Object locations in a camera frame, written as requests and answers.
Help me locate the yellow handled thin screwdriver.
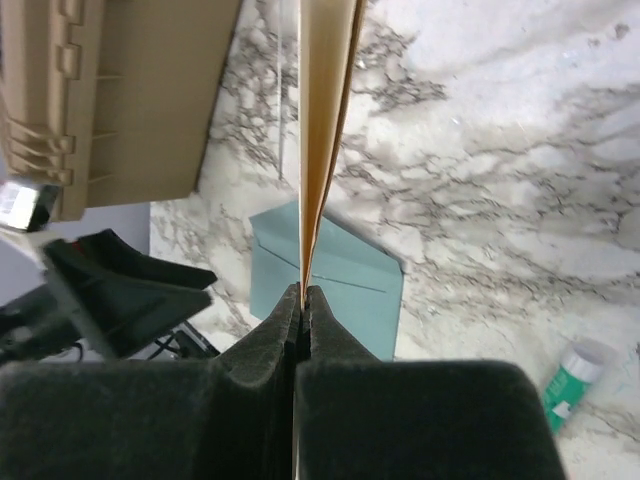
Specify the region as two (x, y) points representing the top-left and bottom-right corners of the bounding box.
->
(277, 0), (288, 180)

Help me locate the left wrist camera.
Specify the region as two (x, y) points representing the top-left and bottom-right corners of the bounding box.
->
(1, 177), (59, 232)

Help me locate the teal paper envelope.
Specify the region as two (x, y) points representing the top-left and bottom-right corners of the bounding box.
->
(250, 201), (404, 361)

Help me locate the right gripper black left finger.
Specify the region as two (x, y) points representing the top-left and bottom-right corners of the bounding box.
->
(219, 283), (302, 390)

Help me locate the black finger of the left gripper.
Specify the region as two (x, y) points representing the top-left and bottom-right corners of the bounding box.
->
(74, 229), (218, 290)
(42, 240), (211, 358)

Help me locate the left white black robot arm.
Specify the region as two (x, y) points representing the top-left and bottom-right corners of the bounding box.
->
(1, 229), (218, 363)

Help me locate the tan plastic tool case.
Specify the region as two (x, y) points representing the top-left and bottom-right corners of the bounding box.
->
(1, 0), (241, 221)

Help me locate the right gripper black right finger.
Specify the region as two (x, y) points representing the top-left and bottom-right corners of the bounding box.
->
(299, 286), (379, 362)

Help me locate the green white glue stick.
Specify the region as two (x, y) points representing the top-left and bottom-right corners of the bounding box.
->
(541, 337), (617, 434)

